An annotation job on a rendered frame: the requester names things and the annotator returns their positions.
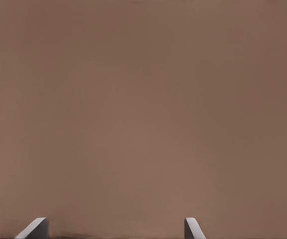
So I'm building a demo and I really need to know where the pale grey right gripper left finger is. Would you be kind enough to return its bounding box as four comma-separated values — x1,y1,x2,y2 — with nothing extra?
14,217,50,239

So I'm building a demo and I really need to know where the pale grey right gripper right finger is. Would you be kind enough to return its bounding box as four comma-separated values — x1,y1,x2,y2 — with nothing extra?
184,217,206,239

